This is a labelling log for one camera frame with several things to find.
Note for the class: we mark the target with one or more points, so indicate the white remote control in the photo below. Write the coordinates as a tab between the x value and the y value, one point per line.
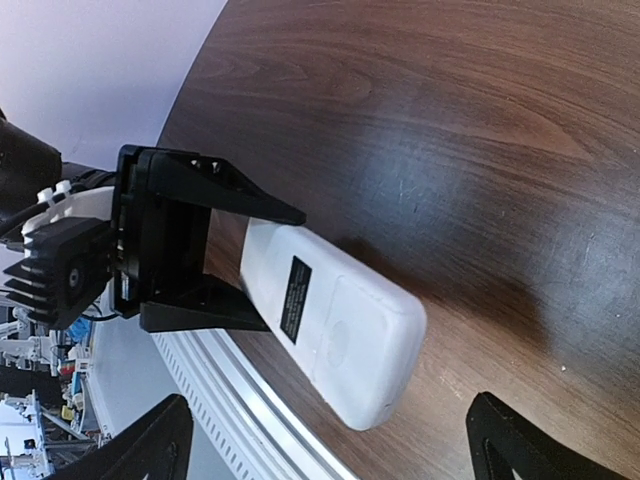
355	334

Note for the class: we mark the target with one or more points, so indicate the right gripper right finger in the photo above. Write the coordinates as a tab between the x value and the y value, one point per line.
505	445

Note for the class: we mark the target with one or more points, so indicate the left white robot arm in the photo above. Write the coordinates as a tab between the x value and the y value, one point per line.
32	171

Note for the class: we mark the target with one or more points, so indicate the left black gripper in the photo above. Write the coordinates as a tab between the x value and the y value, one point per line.
160	213

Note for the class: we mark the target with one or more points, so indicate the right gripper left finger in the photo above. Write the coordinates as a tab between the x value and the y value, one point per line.
156	446

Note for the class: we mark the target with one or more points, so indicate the front aluminium table rail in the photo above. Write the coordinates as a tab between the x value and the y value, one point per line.
253	430

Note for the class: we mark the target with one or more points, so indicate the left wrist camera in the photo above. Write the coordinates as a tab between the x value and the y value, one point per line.
68	244

